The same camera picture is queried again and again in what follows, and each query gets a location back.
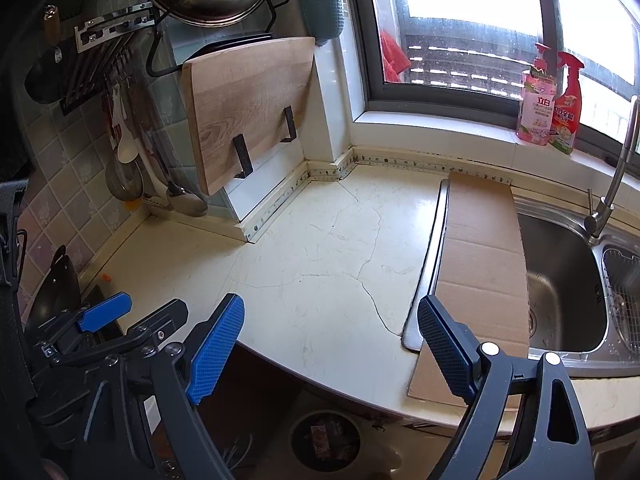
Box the brown cardboard sheet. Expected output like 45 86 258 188
406 171 531 406

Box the steel strainer basket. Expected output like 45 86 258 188
599 244 640 357

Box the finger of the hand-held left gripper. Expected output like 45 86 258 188
37 291 134 347
50 299 190 366

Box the black wok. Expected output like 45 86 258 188
22 245 84 342

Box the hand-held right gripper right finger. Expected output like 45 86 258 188
416 294 596 480

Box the red cloth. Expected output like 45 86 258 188
379 29 410 84

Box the steel knife rack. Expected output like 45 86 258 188
60 2 157 114

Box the dark window frame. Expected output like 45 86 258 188
345 0 640 182

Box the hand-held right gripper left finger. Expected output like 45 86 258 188
67 293 246 480

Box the pink soap bottle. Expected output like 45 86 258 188
515 42 559 147

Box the steel skimmer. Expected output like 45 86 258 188
104 150 146 202

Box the black metal bracket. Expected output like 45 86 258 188
231 133 253 181
279 105 299 145

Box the black cable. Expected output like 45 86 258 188
14 229 29 292

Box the dark round trash bin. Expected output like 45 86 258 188
289 408 362 477

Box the white rice paddle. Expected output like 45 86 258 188
112 85 142 164

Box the cleaver with wooden handle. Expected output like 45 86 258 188
24 4 67 104

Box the blue utensil holder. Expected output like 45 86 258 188
298 0 346 46

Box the wooden cutting board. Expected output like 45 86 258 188
181 36 317 197

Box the steel sink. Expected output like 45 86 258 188
400 177 640 367

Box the steel faucet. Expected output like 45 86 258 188
584 97 640 247

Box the red spray bottle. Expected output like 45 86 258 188
547 50 586 156

